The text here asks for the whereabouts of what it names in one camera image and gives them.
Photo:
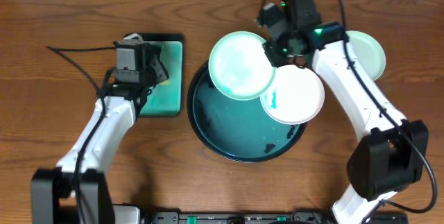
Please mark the rectangular black soapy water tray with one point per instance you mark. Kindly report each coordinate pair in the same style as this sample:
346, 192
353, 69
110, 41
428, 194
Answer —
166, 101

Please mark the white plate with green stain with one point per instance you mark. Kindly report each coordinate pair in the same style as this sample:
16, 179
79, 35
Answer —
295, 95

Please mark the round black tray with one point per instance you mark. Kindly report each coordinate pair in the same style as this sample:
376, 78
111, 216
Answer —
236, 130

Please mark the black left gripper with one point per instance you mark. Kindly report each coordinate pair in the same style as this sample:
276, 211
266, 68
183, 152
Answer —
158, 66

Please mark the green yellow sponge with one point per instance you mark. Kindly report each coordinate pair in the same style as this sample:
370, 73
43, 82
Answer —
166, 82

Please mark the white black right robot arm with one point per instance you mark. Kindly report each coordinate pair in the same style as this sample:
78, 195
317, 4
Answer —
390, 154

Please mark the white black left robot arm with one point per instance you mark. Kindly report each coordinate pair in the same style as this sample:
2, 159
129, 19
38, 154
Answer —
76, 191

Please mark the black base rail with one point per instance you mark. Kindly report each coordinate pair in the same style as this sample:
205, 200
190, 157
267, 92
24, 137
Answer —
177, 218

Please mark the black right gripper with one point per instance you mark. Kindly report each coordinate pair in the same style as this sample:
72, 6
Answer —
276, 60

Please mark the mint green plate with stain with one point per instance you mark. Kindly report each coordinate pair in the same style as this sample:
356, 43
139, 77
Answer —
238, 66

